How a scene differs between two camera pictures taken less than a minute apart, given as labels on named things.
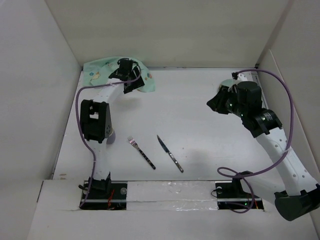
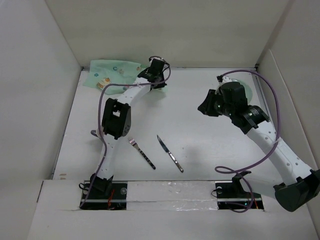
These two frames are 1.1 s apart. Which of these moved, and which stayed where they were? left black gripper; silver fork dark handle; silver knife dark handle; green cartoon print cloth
Moved: green cartoon print cloth; left black gripper
Stayed: silver knife dark handle; silver fork dark handle
